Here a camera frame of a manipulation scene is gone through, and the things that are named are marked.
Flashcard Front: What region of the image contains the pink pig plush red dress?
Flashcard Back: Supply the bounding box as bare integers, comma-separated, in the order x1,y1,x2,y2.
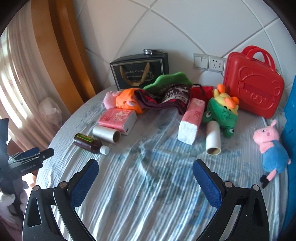
191,83,214,100

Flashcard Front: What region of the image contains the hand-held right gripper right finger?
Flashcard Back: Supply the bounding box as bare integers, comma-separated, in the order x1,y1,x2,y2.
193,159,270,241

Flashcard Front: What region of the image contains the dark patterned cloth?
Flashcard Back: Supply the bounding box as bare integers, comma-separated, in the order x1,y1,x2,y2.
134,85,191,115

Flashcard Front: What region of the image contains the beige curtain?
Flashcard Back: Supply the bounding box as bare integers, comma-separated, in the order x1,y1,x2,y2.
0,14,50,151

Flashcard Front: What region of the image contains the wooden wall frame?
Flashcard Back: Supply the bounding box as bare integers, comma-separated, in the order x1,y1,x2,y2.
31,0,96,105

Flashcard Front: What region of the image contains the green frog plush toy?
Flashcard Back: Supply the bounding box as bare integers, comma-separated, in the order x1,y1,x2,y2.
203,84,240,139

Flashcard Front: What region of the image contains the pink pig plush blue outfit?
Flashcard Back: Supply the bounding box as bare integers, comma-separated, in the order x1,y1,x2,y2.
253,119,292,189

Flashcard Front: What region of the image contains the white wall switch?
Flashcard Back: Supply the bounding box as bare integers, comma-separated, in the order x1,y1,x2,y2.
193,53,210,69

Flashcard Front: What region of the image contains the brown bottle white cap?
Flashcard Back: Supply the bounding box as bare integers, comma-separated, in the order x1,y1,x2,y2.
74,133,110,155

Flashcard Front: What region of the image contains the white wall socket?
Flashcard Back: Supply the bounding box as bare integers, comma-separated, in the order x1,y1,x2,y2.
209,55,225,73

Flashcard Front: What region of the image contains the red toy suitcase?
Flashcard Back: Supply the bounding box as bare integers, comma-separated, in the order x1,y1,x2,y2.
223,46,285,118

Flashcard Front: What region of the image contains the blue plastic crate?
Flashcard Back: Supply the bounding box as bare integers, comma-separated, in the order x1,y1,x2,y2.
280,75,296,167

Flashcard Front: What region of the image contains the striped bed sheet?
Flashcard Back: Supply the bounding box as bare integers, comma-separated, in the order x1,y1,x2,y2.
35,87,289,241

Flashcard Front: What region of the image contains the pink pig plush orange outfit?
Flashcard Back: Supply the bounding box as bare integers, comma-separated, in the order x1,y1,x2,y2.
103,88,145,114

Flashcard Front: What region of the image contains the black gift box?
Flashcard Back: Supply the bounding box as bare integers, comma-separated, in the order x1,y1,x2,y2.
110,53,169,91

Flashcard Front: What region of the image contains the green cloth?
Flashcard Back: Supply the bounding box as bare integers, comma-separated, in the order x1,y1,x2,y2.
143,72,193,92

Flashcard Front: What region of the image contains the white cardboard tube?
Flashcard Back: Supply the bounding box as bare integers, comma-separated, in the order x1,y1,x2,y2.
206,121,222,155

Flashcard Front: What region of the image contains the clear plastic bag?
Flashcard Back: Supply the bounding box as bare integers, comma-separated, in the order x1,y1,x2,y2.
38,97,63,130

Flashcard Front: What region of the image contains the person's left hand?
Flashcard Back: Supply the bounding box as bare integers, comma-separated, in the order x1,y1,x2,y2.
0,192,26,218

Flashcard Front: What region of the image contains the pink tissue pack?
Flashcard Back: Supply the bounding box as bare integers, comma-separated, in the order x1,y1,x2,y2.
178,98,206,145
97,108,137,135

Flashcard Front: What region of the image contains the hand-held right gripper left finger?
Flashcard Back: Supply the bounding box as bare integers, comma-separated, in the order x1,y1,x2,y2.
22,159,100,241

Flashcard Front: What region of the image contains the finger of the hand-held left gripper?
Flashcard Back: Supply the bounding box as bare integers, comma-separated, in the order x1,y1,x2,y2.
9,147,40,161
38,148,55,161

